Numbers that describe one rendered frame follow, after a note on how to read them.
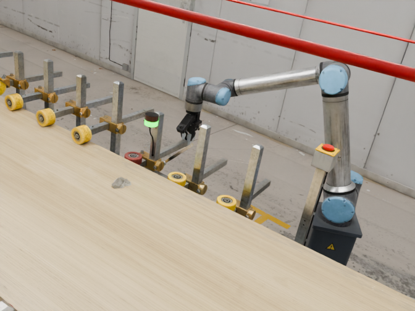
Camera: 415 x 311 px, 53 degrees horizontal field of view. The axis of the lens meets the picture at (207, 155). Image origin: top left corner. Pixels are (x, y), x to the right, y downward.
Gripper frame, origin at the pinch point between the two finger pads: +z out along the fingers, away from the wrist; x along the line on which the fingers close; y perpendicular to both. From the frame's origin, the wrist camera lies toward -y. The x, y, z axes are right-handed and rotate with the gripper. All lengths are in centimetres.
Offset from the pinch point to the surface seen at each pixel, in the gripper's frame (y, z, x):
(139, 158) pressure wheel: -42.1, -8.0, -3.9
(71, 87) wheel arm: -14, -13, 73
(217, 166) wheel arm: -10.3, -2.0, -26.5
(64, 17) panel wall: 268, 32, 423
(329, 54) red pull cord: -144, -92, -104
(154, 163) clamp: -34.0, -3.5, -6.2
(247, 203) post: -33, -5, -55
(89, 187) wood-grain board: -74, -8, -6
